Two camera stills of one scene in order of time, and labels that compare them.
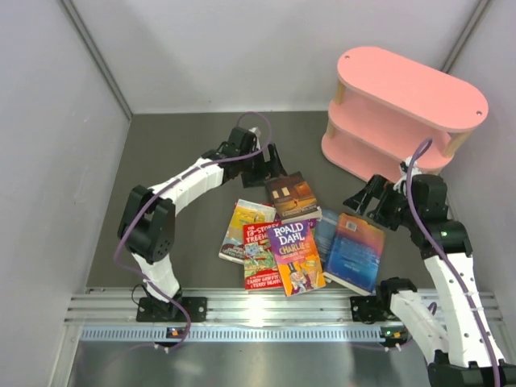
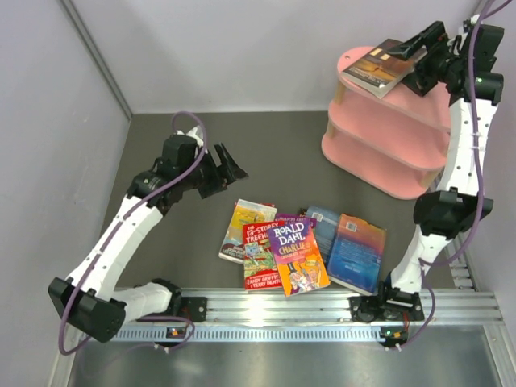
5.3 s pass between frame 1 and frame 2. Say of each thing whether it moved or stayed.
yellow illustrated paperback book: stayed
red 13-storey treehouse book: stayed
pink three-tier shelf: stayed
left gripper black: moved
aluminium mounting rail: stayed
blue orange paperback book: stayed
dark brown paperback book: moved
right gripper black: moved
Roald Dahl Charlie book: stayed
